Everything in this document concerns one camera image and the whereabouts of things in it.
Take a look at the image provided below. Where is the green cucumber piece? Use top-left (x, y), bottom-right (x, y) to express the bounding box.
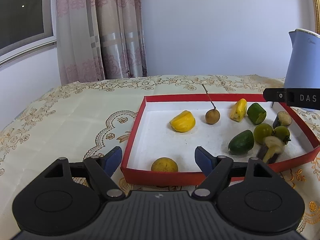
top-left (247, 102), bottom-right (267, 125)

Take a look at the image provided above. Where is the dark green pepper piece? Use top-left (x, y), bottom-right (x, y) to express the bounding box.
top-left (228, 129), bottom-right (254, 155)

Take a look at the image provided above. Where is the yellow corn piece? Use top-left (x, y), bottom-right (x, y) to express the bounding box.
top-left (169, 110), bottom-right (196, 133)
top-left (229, 98), bottom-right (247, 122)

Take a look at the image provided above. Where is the green tomato with calyx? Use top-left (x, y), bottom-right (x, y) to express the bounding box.
top-left (273, 126), bottom-right (291, 145)

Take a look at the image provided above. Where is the round yellow-brown fruit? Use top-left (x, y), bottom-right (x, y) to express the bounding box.
top-left (151, 157), bottom-right (178, 172)

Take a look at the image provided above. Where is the brown longan with stem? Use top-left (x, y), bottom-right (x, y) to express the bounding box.
top-left (202, 85), bottom-right (220, 125)

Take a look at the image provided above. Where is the dark eggplant piece with core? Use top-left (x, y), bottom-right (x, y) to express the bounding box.
top-left (257, 136), bottom-right (285, 164)

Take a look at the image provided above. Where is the blue electric kettle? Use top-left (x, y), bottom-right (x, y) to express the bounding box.
top-left (284, 28), bottom-right (320, 88)

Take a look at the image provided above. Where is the red shallow box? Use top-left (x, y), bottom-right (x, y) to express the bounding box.
top-left (121, 94), bottom-right (319, 186)

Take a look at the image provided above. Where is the pink patterned curtain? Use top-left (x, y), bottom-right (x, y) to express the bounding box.
top-left (56, 0), bottom-right (148, 85)

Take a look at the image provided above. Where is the gold mirror frame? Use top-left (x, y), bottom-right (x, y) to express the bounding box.
top-left (313, 0), bottom-right (320, 34)

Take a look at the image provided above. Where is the window with white frame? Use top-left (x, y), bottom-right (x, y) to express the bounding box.
top-left (1, 0), bottom-right (56, 64)

